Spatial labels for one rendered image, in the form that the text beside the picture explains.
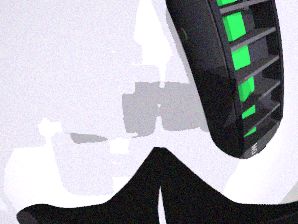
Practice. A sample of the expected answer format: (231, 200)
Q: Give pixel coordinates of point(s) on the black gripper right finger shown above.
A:
(187, 199)

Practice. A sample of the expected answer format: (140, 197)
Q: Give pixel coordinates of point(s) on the dark grey unit with label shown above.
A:
(234, 48)

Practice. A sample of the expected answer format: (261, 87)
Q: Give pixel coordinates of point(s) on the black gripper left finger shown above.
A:
(135, 203)

